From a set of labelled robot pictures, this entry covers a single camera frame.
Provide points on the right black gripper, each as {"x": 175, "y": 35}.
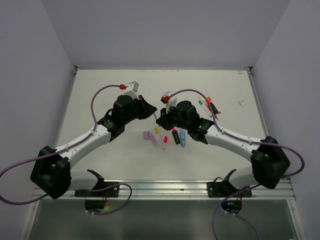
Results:
{"x": 163, "y": 120}

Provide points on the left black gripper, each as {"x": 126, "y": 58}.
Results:
{"x": 146, "y": 109}

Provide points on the black pink highlighter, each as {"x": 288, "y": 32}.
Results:
{"x": 176, "y": 136}

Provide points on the blue translucent highlighter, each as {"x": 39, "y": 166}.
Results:
{"x": 182, "y": 138}

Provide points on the lilac highlighter cap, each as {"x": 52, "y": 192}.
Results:
{"x": 146, "y": 135}

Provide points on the lilac highlighter body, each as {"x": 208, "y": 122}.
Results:
{"x": 153, "y": 139}

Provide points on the white yellow marker pen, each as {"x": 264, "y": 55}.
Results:
{"x": 162, "y": 140}

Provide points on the thin yellow pen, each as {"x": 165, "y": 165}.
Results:
{"x": 204, "y": 102}

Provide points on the black orange highlighter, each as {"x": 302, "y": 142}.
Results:
{"x": 211, "y": 103}

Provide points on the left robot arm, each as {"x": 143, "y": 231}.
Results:
{"x": 53, "y": 172}

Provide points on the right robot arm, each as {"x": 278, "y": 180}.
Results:
{"x": 268, "y": 161}

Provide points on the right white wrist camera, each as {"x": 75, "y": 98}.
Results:
{"x": 169, "y": 101}

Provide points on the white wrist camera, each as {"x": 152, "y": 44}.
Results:
{"x": 169, "y": 101}
{"x": 132, "y": 90}

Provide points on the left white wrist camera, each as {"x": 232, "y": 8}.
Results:
{"x": 132, "y": 90}

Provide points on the aluminium rail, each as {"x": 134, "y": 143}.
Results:
{"x": 197, "y": 190}

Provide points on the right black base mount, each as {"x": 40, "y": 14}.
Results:
{"x": 221, "y": 188}

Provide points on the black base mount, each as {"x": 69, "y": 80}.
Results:
{"x": 221, "y": 188}
{"x": 105, "y": 188}

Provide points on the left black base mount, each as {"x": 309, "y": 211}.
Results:
{"x": 105, "y": 188}

